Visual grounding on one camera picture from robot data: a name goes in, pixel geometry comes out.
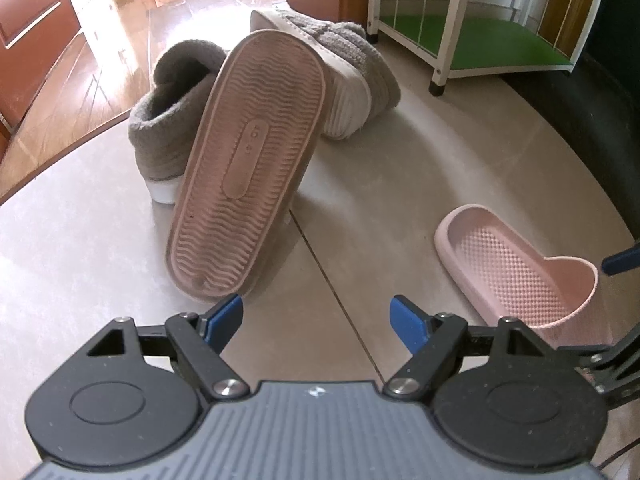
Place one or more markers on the pink rubber slipper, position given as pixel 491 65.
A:
pixel 250 160
pixel 515 270

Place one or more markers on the grey fuzzy slipper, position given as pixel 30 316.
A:
pixel 165 125
pixel 350 55

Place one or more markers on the black floor mat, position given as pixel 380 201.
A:
pixel 595 130

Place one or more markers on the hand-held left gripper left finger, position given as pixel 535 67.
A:
pixel 225 319

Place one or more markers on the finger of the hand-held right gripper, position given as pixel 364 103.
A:
pixel 622 259
pixel 620 360

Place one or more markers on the white shoe rack green shelves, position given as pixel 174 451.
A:
pixel 480 40

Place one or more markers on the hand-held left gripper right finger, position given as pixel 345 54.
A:
pixel 406 319

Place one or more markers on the brown wooden door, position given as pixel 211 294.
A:
pixel 35 20

